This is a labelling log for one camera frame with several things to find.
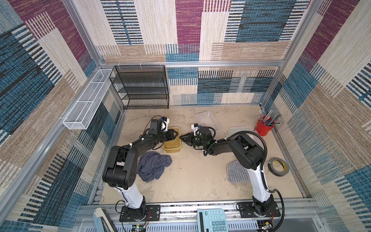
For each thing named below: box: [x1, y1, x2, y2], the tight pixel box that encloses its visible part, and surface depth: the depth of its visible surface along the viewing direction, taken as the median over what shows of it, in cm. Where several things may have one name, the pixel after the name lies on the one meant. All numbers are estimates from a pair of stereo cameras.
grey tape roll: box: [267, 157, 290, 177], surface depth 87 cm
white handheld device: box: [92, 207, 118, 232], surface depth 70 cm
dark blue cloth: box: [136, 151, 173, 183], surface depth 87 cm
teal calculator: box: [197, 208, 229, 232], surface depth 71 cm
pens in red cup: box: [257, 108, 283, 127], surface depth 99 cm
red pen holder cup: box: [254, 118, 275, 137], surface depth 104 cm
